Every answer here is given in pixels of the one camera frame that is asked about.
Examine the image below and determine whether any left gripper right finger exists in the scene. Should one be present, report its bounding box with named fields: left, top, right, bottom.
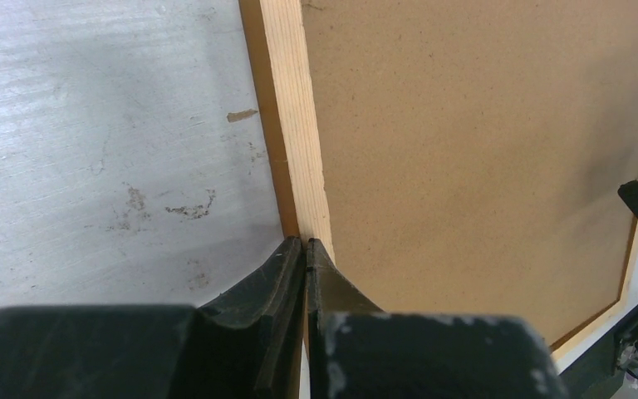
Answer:
left=307, top=239, right=568, bottom=398

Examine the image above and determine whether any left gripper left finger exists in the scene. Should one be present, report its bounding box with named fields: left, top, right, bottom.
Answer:
left=0, top=237, right=305, bottom=398

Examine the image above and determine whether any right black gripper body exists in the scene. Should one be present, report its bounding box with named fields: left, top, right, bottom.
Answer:
left=561, top=304, right=638, bottom=398

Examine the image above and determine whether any brown backing board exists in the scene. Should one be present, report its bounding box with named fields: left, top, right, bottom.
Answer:
left=299, top=0, right=638, bottom=348

